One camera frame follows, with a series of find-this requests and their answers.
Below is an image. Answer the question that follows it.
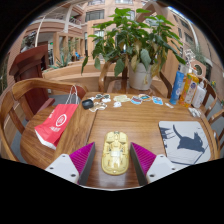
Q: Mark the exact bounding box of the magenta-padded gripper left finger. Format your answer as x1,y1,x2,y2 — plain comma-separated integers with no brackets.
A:
44,142,96,186

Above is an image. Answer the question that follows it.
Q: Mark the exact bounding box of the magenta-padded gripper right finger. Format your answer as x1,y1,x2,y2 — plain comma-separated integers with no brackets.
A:
129,142,177,187

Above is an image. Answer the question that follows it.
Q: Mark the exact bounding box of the yellow computer mouse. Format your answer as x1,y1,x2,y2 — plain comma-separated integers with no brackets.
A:
101,130,130,176

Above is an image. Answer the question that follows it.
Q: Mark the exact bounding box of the red paper shopping bag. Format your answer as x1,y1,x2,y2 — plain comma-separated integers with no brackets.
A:
34,84,81,151

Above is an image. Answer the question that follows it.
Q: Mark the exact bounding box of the clear plastic packet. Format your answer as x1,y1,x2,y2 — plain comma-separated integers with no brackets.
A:
188,107,203,118

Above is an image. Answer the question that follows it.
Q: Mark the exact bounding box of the blue printed sticker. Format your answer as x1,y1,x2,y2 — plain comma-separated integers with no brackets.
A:
152,96,164,106

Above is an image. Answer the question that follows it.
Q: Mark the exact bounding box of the small black case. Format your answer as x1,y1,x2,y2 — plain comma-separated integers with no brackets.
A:
81,98,95,110

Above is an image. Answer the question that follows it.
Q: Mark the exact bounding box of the white die-cut sticker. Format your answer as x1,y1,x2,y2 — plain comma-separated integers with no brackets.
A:
89,101,108,113

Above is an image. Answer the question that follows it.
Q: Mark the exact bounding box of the colourful printed sticker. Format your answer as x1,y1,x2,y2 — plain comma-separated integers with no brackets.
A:
138,93,153,102
130,95,143,106

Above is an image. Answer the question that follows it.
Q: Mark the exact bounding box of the pale yellow sticker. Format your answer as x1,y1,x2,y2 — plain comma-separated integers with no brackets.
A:
113,94,132,103

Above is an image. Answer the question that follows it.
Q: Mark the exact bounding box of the dark printed sticker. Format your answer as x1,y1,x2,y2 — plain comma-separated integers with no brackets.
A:
94,93,112,101

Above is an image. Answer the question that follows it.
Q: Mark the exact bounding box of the blue squeeze tube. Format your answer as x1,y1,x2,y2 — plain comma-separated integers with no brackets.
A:
169,63,187,106

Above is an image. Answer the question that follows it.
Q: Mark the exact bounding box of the yellow dish soap bottle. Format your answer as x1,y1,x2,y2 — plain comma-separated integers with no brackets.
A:
178,68,200,108

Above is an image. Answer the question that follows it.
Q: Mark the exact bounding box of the white pump bottle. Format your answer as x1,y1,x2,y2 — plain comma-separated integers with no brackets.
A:
191,79,208,109

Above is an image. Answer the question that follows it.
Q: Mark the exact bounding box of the long wooden planter box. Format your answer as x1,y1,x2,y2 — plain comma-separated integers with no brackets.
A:
42,61,111,93

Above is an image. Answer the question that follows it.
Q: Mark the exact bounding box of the dark red wooden lectern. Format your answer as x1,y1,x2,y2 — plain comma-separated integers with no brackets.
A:
8,44,56,121

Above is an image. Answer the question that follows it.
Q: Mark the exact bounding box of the green plant in white pot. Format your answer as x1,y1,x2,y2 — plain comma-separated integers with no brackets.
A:
80,7,187,92

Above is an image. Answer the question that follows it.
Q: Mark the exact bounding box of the dark bust statue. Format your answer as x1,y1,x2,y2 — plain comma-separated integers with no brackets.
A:
20,30,37,53

